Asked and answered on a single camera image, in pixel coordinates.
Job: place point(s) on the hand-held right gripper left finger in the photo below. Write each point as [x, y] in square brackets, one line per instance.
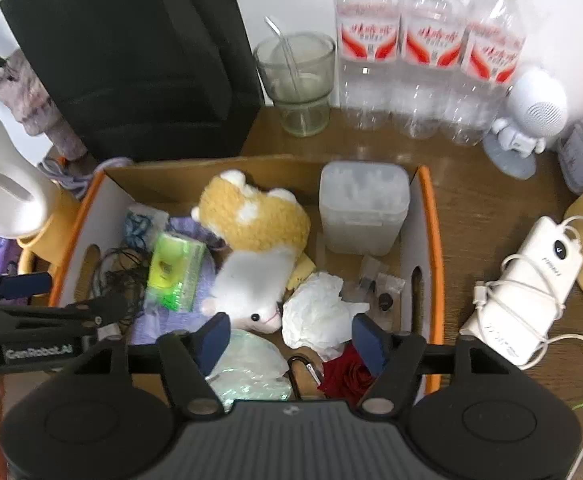
[214, 342]

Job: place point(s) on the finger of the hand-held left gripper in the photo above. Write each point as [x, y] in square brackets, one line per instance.
[71, 314]
[21, 285]

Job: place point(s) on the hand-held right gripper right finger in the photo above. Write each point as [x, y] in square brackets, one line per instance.
[369, 342]

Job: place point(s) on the red rose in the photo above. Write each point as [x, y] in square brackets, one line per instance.
[351, 375]

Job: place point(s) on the pale green plastic bag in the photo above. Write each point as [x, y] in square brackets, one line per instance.
[251, 360]

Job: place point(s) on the small clear zip bag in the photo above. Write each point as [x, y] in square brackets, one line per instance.
[389, 297]
[369, 277]

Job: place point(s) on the black carabiner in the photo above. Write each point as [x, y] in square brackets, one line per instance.
[312, 372]

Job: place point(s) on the green tissue packet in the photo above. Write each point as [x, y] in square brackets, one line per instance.
[174, 270]

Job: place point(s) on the yellow and white plush toy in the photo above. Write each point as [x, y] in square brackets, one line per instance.
[261, 220]

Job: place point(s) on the orange-edged cardboard box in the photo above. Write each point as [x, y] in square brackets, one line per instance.
[171, 175]

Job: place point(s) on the translucent cotton swab container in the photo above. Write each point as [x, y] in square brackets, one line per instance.
[364, 210]

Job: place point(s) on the yellow mug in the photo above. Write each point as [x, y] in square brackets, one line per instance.
[56, 235]

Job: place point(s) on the crumpled white tissue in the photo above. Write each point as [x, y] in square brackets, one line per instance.
[316, 310]

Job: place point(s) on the purple knit pouch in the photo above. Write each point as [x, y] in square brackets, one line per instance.
[146, 327]

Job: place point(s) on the white plastic jug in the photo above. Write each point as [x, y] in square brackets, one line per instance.
[6, 195]

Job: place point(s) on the white power bank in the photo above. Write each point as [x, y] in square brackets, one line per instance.
[536, 270]

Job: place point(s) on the clear glass cup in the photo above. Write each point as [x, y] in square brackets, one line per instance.
[304, 115]

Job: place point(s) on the black paper bag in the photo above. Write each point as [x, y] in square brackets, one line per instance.
[131, 60]

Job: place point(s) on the clear red-label water bottle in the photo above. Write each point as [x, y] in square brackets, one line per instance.
[429, 85]
[366, 75]
[486, 90]

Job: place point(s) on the white astronaut speaker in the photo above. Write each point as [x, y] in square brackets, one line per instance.
[536, 105]

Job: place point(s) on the clear glass straw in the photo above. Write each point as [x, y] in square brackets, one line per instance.
[286, 50]

